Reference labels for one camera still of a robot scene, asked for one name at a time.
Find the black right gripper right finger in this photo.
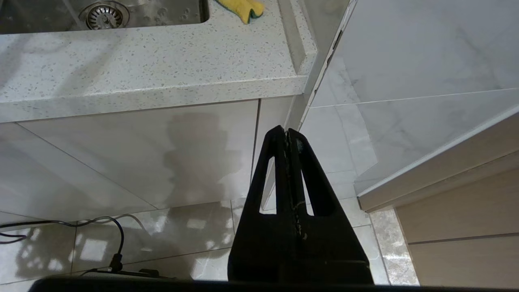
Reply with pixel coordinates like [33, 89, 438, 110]
[287, 128, 374, 284]

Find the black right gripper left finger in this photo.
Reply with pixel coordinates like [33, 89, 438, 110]
[227, 125, 302, 284]

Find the yellow sponge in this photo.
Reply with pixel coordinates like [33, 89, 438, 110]
[215, 0, 265, 25]

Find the stainless steel sink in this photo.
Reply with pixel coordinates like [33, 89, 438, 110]
[0, 0, 210, 35]

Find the metal sink drain strainer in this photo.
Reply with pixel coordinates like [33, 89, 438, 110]
[78, 1, 131, 31]

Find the narrow white cabinet panel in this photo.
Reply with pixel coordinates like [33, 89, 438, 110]
[252, 95, 294, 210]

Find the white cabinet door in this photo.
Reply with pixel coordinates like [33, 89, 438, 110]
[18, 99, 260, 210]
[0, 122, 159, 223]

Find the black floor cable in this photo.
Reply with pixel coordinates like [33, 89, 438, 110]
[0, 217, 125, 273]

